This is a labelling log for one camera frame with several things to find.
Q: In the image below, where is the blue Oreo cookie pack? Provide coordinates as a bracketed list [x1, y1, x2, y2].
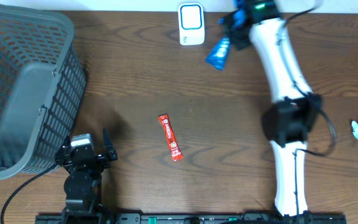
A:
[205, 0, 246, 70]

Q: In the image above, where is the red Nescafe stick sachet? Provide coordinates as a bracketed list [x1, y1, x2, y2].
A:
[158, 114, 183, 161]

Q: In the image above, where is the white barcode scanner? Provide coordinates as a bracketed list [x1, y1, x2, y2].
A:
[178, 2, 205, 46]

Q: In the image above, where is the grey plastic mesh basket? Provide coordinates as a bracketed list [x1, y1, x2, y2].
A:
[0, 4, 86, 180]

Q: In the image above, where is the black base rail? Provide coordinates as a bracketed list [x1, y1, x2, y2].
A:
[35, 211, 347, 224]

